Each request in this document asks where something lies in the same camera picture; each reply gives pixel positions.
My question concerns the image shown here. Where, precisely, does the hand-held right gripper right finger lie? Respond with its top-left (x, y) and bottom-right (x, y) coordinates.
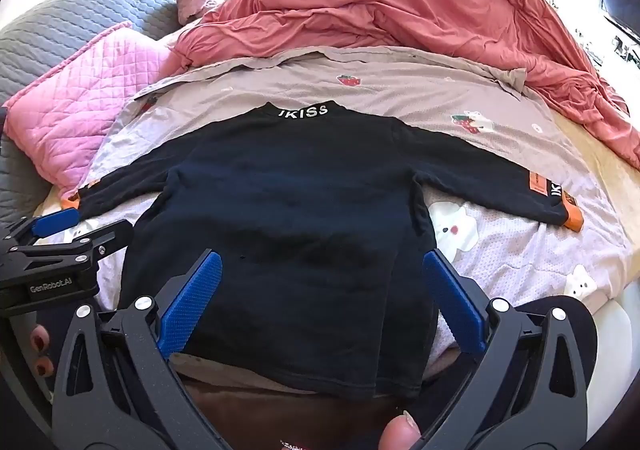
top-left (415, 247), bottom-right (598, 450)

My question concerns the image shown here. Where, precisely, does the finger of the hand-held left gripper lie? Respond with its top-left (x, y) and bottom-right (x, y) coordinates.
top-left (59, 218), bottom-right (135, 264)
top-left (0, 208), bottom-right (82, 252)

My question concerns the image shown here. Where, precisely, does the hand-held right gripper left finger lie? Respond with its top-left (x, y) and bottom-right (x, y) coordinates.
top-left (52, 250), bottom-right (236, 450)

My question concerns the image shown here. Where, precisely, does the black t-shirt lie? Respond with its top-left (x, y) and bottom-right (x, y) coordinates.
top-left (62, 101), bottom-right (585, 401)

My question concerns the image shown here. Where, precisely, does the person's left hand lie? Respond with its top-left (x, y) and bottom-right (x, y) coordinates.
top-left (29, 324), bottom-right (56, 378)

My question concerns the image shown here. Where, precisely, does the person's right hand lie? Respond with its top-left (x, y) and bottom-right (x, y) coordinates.
top-left (378, 411), bottom-right (425, 450)

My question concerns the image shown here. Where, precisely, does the pink quilted blanket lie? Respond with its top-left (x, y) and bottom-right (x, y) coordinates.
top-left (2, 21), bottom-right (176, 201)

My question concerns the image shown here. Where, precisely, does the cream bed sheet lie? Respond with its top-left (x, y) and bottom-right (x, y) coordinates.
top-left (550, 115), bottom-right (640, 291)

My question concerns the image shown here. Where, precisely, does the grey quilted cover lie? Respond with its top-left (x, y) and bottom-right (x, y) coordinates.
top-left (0, 0), bottom-right (221, 231)

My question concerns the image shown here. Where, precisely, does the printed blanket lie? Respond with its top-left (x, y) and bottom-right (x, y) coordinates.
top-left (57, 46), bottom-right (636, 366)

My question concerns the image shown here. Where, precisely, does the salmon duvet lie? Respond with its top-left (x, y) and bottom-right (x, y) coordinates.
top-left (167, 0), bottom-right (640, 158)

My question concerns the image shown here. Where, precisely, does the black monitor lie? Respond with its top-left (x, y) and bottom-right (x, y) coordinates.
top-left (600, 0), bottom-right (640, 38)

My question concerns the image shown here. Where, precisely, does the brown bed frame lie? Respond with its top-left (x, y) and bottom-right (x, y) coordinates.
top-left (172, 355), bottom-right (451, 450)

